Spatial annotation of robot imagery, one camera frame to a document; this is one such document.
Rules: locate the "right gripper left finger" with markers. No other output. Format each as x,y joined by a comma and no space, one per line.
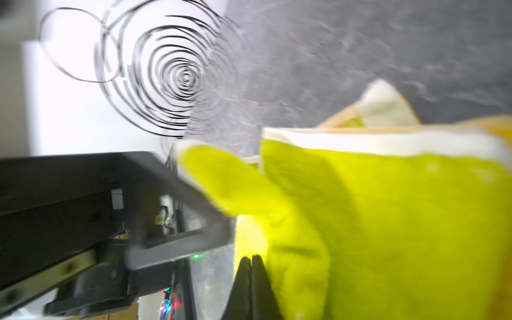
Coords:
239,303

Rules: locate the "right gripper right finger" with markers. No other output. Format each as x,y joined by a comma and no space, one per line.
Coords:
263,302

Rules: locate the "yellow green cloth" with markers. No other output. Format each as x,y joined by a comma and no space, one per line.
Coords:
372,215

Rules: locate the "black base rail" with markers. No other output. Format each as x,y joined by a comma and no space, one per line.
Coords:
99,229

